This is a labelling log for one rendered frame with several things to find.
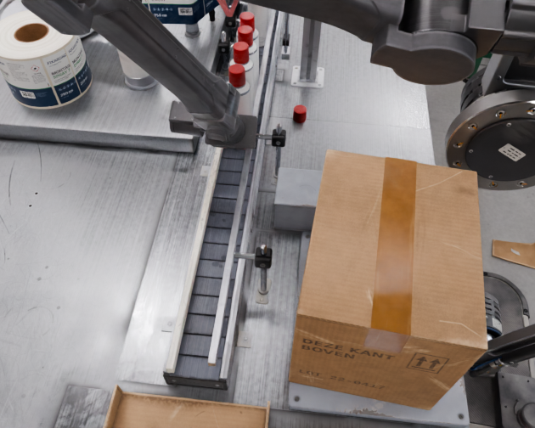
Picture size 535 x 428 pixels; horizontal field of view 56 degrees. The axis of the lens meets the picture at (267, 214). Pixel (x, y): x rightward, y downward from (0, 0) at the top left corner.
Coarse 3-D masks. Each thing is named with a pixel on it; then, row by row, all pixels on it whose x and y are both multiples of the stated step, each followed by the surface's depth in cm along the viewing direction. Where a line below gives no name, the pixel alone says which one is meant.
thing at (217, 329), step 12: (264, 48) 124; (264, 60) 121; (264, 72) 118; (240, 180) 98; (240, 192) 96; (240, 204) 94; (240, 216) 94; (228, 252) 88; (228, 264) 87; (228, 276) 85; (228, 288) 85; (216, 324) 80; (216, 336) 79; (216, 348) 78; (216, 360) 77
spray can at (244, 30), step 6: (240, 30) 107; (246, 30) 107; (252, 30) 108; (240, 36) 107; (246, 36) 107; (252, 36) 108; (246, 42) 108; (252, 42) 109; (252, 48) 110; (252, 54) 110; (252, 60) 111
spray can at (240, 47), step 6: (240, 42) 104; (234, 48) 103; (240, 48) 103; (246, 48) 103; (234, 54) 104; (240, 54) 104; (246, 54) 104; (234, 60) 106; (240, 60) 105; (246, 60) 105; (246, 66) 106; (252, 66) 107; (246, 72) 107; (252, 72) 108; (246, 78) 108; (252, 78) 109; (252, 84) 111; (252, 90) 112; (252, 96) 113; (252, 102) 114; (252, 108) 116
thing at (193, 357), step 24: (264, 96) 125; (240, 168) 111; (216, 192) 107; (216, 216) 103; (216, 240) 99; (240, 240) 99; (216, 264) 96; (216, 288) 93; (192, 312) 90; (216, 312) 90; (192, 336) 87; (192, 360) 85
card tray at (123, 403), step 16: (112, 400) 82; (128, 400) 85; (144, 400) 85; (160, 400) 85; (176, 400) 85; (192, 400) 85; (112, 416) 82; (128, 416) 84; (144, 416) 84; (160, 416) 84; (176, 416) 84; (192, 416) 84; (208, 416) 84; (224, 416) 84; (240, 416) 84; (256, 416) 84
